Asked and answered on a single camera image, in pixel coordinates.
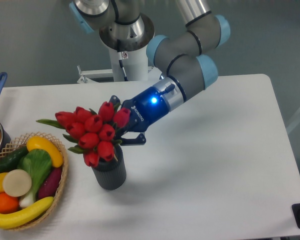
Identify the green bok choy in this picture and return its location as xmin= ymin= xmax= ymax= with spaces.
xmin=17 ymin=149 xmax=52 ymax=209

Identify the green cucumber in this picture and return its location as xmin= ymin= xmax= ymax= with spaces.
xmin=0 ymin=146 xmax=28 ymax=174

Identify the blue Robotiq gripper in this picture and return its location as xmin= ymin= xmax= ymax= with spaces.
xmin=109 ymin=86 xmax=169 ymax=146

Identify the purple sweet potato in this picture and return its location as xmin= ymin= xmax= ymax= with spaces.
xmin=37 ymin=167 xmax=62 ymax=200

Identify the woven wicker basket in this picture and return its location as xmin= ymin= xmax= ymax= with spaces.
xmin=0 ymin=132 xmax=69 ymax=231

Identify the yellow banana front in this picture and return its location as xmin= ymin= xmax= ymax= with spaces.
xmin=0 ymin=196 xmax=54 ymax=230

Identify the dark grey ribbed vase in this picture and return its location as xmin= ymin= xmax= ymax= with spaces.
xmin=92 ymin=145 xmax=127 ymax=191

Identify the orange fruit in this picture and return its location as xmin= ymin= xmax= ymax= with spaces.
xmin=0 ymin=192 xmax=19 ymax=214

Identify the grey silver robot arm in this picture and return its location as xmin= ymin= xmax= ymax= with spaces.
xmin=69 ymin=0 xmax=231 ymax=146

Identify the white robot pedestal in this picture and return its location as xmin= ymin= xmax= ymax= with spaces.
xmin=77 ymin=47 xmax=163 ymax=84

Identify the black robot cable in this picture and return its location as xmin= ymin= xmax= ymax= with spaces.
xmin=116 ymin=39 xmax=129 ymax=82

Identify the red tulip bouquet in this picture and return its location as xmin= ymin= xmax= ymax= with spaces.
xmin=37 ymin=101 xmax=131 ymax=168

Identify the beige round slice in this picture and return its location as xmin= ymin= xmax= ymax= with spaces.
xmin=2 ymin=169 xmax=32 ymax=197

